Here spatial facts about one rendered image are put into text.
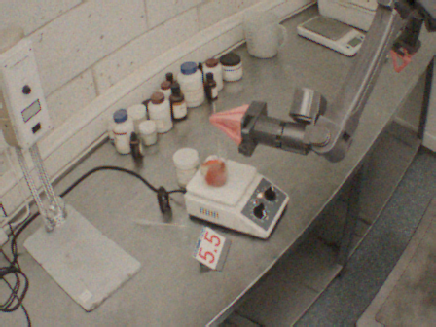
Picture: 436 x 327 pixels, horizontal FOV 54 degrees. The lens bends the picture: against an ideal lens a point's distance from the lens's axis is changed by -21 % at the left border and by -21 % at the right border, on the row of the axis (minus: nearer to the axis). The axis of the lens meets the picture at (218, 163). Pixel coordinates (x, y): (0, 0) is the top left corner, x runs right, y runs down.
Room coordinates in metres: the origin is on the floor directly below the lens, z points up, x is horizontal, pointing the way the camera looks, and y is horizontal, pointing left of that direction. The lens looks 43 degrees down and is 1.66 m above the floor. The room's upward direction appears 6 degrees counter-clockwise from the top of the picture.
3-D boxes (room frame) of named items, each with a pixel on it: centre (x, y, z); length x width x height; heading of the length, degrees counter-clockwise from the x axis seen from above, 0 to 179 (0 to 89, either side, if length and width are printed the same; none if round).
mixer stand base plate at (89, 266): (0.71, 0.36, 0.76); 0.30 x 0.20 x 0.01; 46
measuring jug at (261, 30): (1.52, -0.20, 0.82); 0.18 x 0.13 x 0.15; 45
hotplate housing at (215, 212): (0.83, -0.03, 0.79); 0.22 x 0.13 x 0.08; 59
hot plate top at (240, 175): (0.84, 0.00, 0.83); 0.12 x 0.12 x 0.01; 59
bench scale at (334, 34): (1.64, -0.50, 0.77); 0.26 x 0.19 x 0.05; 43
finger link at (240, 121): (0.82, -0.04, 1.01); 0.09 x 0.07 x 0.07; 62
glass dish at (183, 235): (0.76, 0.09, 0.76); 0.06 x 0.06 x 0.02
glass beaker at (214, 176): (0.84, 0.01, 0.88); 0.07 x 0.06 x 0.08; 31
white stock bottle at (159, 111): (1.16, 0.14, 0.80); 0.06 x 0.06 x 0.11
